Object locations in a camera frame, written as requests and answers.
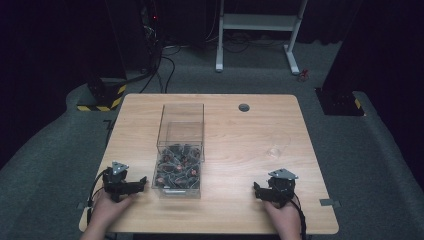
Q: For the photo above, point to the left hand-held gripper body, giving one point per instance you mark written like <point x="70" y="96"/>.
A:
<point x="115" y="183"/>

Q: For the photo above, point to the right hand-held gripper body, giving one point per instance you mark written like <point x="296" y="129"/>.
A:
<point x="281" y="186"/>

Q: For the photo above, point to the person's left hand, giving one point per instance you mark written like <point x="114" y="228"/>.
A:
<point x="108" y="210"/>

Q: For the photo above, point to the person's right hand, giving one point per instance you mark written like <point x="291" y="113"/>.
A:
<point x="283" y="216"/>

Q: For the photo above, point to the grey tape piece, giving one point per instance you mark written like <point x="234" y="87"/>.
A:
<point x="330" y="202"/>
<point x="81" y="206"/>

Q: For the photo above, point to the clear glass cup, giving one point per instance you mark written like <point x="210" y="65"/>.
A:
<point x="278" y="145"/>

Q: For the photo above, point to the pile of dark small packets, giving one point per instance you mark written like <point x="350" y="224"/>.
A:
<point x="179" y="166"/>

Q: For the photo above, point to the clear plastic box with lid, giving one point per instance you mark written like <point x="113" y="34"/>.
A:
<point x="180" y="151"/>

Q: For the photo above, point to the black stand with hazard tape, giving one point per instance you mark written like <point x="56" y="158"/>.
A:
<point x="340" y="100"/>
<point x="103" y="90"/>

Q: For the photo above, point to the small red floor object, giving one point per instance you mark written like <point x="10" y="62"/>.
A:
<point x="303" y="75"/>

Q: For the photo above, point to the dark equipment rack with light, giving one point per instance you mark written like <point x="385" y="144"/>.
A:
<point x="150" y="20"/>

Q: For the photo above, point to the white metal stand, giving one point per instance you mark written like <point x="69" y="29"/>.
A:
<point x="256" y="23"/>

